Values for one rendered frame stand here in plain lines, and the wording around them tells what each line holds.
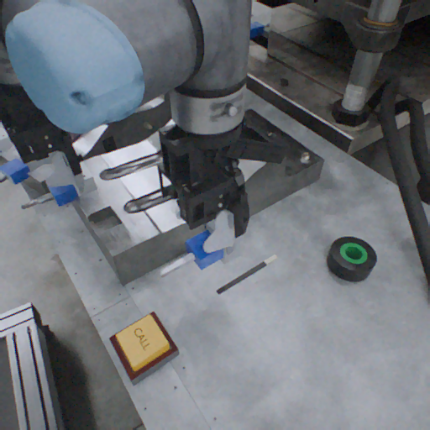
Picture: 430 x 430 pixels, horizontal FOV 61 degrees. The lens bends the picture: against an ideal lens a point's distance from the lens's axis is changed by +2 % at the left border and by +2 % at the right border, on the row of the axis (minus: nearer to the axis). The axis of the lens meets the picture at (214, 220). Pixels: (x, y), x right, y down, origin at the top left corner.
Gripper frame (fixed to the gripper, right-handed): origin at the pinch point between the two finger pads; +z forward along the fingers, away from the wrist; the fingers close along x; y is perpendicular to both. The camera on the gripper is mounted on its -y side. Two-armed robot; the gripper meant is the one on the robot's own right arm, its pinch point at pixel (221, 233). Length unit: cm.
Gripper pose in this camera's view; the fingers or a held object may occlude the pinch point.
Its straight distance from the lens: 53.4
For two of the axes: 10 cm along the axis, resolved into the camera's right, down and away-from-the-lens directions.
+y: -8.2, 4.2, -3.9
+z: 0.0, 6.7, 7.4
